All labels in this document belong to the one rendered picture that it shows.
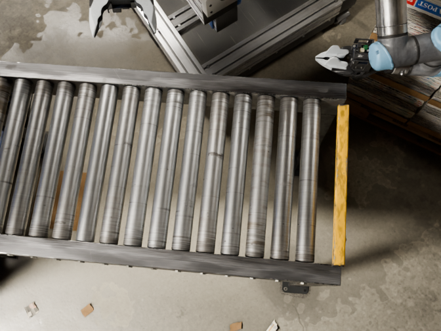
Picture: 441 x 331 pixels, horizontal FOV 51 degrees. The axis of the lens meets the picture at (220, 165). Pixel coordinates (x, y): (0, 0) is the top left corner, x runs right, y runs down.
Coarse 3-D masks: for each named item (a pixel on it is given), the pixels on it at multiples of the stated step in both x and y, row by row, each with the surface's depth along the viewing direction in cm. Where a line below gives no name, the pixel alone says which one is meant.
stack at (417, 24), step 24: (408, 0) 132; (432, 0) 132; (408, 24) 138; (432, 24) 134; (384, 72) 168; (360, 96) 192; (384, 96) 183; (408, 96) 175; (432, 96) 168; (432, 120) 182; (432, 144) 203
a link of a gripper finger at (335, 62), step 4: (316, 60) 135; (320, 60) 134; (324, 60) 134; (328, 60) 132; (332, 60) 131; (336, 60) 131; (340, 60) 131; (324, 64) 134; (328, 64) 134; (332, 64) 133; (336, 64) 133; (340, 64) 133; (344, 64) 132; (328, 68) 135; (340, 68) 133; (344, 68) 133
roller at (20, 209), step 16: (48, 96) 134; (32, 112) 132; (48, 112) 135; (32, 128) 131; (32, 144) 130; (32, 160) 129; (32, 176) 129; (16, 192) 126; (32, 192) 129; (16, 208) 125; (16, 224) 124
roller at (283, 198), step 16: (288, 112) 128; (288, 128) 127; (288, 144) 126; (288, 160) 125; (288, 176) 124; (288, 192) 123; (288, 208) 122; (272, 224) 122; (288, 224) 121; (272, 240) 121; (288, 240) 120; (272, 256) 119; (288, 256) 120
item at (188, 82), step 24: (0, 72) 136; (24, 72) 135; (48, 72) 135; (72, 72) 135; (96, 72) 134; (120, 72) 134; (144, 72) 133; (168, 72) 133; (96, 96) 143; (120, 96) 142; (288, 96) 130; (312, 96) 129; (336, 96) 129
